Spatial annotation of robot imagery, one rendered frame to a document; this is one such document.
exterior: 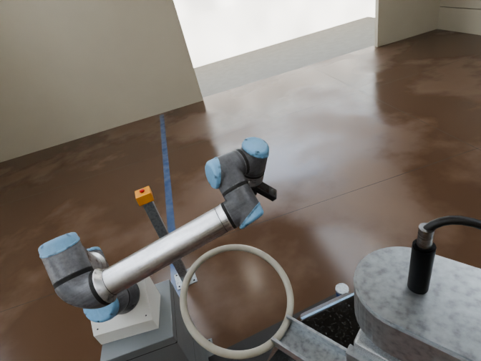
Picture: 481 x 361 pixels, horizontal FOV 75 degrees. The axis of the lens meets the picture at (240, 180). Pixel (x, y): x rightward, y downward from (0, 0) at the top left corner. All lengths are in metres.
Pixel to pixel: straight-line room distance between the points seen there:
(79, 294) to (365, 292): 0.78
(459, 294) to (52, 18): 7.23
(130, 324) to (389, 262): 1.44
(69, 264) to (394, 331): 0.87
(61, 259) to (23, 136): 7.19
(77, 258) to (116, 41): 6.37
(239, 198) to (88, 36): 6.56
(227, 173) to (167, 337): 1.16
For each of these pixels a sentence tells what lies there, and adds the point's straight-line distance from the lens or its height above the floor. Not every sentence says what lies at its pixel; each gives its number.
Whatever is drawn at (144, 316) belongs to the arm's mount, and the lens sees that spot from 1.89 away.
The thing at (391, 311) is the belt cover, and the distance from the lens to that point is 0.75.
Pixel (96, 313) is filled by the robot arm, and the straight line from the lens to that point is 1.68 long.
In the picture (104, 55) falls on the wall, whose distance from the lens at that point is 7.31.
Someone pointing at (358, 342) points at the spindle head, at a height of 1.57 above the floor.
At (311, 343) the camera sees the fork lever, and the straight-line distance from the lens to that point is 1.40.
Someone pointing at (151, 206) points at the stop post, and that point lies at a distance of 2.62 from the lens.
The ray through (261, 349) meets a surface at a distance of 1.37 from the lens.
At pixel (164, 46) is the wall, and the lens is 7.21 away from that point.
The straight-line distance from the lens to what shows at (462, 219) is 0.66.
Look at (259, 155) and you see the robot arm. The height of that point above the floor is 1.85.
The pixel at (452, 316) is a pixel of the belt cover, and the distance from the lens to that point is 0.77.
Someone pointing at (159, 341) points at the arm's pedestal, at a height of 0.85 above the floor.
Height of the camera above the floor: 2.35
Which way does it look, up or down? 34 degrees down
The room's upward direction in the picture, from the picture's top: 15 degrees counter-clockwise
